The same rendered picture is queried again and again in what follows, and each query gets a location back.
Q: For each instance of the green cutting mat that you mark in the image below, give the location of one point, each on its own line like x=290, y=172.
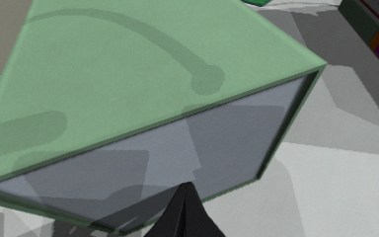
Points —
x=260, y=3

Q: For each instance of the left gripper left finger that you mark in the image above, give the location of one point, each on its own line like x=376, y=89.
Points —
x=173, y=221

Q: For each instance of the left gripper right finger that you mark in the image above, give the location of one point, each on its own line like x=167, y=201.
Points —
x=198, y=223

